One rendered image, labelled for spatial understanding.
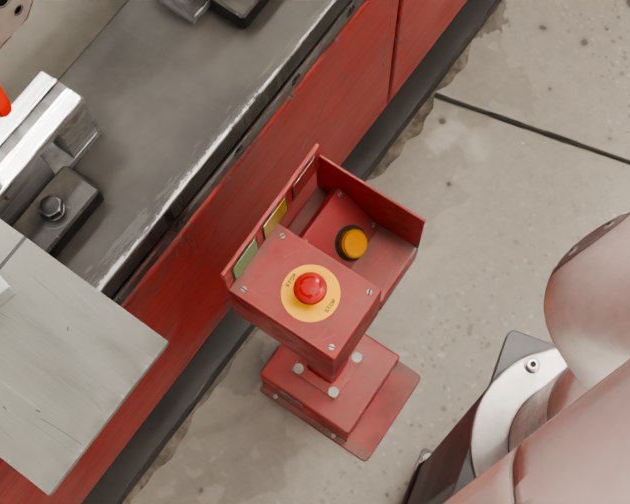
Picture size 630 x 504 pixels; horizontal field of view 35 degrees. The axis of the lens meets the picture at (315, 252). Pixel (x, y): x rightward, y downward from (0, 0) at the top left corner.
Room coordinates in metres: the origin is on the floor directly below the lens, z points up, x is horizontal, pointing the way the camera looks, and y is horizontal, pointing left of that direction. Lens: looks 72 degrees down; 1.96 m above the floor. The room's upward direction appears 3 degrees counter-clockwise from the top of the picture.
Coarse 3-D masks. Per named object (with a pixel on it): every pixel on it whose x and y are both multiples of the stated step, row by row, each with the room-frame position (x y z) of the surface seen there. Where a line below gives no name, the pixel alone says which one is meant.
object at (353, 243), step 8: (344, 232) 0.41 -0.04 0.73; (352, 232) 0.41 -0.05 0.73; (360, 232) 0.41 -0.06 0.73; (344, 240) 0.40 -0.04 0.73; (352, 240) 0.40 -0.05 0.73; (360, 240) 0.40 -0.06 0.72; (344, 248) 0.39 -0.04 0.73; (352, 248) 0.39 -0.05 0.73; (360, 248) 0.39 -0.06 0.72; (352, 256) 0.38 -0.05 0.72; (360, 256) 0.38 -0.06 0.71
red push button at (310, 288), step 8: (312, 272) 0.34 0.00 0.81; (296, 280) 0.33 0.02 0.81; (304, 280) 0.33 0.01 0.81; (312, 280) 0.33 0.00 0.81; (320, 280) 0.33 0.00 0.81; (296, 288) 0.32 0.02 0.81; (304, 288) 0.32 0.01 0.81; (312, 288) 0.32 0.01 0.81; (320, 288) 0.32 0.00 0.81; (296, 296) 0.31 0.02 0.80; (304, 296) 0.31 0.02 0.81; (312, 296) 0.31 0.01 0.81; (320, 296) 0.31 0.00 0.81; (312, 304) 0.30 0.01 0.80
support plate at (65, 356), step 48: (0, 240) 0.33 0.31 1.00; (48, 288) 0.28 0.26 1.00; (0, 336) 0.23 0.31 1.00; (48, 336) 0.23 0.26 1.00; (96, 336) 0.23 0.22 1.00; (144, 336) 0.23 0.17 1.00; (0, 384) 0.19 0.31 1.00; (48, 384) 0.18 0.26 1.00; (96, 384) 0.18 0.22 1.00; (0, 432) 0.14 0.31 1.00; (48, 432) 0.14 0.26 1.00; (96, 432) 0.14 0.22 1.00; (48, 480) 0.09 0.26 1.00
